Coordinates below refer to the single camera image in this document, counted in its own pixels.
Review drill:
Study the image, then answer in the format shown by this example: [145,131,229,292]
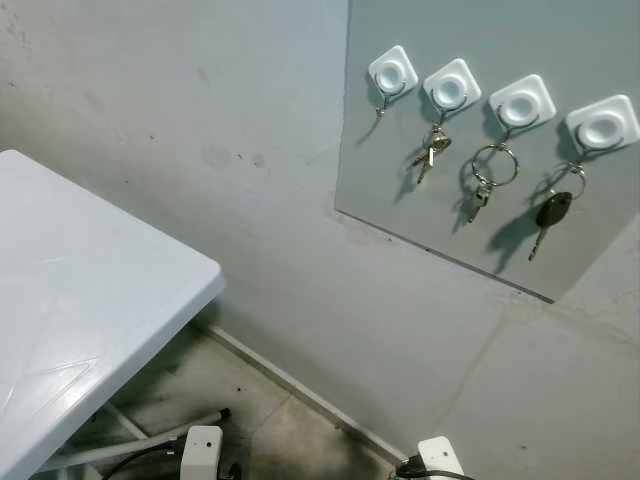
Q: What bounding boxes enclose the small silver keys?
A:
[411,122,453,186]

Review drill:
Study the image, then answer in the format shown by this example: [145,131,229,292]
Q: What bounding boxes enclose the black-headed car key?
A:
[527,165,587,263]

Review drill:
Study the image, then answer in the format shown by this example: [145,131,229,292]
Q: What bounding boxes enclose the white skirting strip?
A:
[195,320,411,461]

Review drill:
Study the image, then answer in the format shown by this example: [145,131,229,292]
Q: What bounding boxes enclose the white table leg tube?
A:
[40,408,231,471]

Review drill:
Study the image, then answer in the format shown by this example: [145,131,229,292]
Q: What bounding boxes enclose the white plastic folding table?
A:
[0,150,226,480]

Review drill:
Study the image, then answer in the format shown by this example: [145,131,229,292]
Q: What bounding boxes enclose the white square wall hook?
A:
[367,45,420,119]
[564,94,640,161]
[488,74,557,141]
[422,58,483,126]

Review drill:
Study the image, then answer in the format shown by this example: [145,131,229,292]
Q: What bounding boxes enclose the large key ring with key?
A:
[465,142,520,225]

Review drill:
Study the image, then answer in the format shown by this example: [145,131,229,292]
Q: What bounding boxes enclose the grey wall panel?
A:
[334,0,640,303]

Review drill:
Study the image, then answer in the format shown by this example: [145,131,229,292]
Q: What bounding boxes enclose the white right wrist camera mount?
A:
[417,437,466,480]

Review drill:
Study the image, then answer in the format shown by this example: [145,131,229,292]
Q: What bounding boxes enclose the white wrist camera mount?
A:
[180,426,224,480]
[417,437,466,480]

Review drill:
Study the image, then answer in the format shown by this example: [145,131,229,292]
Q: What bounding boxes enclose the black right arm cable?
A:
[395,457,451,480]

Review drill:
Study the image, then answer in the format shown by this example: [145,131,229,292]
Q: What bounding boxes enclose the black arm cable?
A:
[100,440,186,480]
[395,457,451,480]

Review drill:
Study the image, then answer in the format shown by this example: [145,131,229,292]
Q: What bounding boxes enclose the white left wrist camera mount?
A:
[180,426,224,480]

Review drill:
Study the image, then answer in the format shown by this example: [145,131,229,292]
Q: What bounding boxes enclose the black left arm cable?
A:
[100,440,186,480]

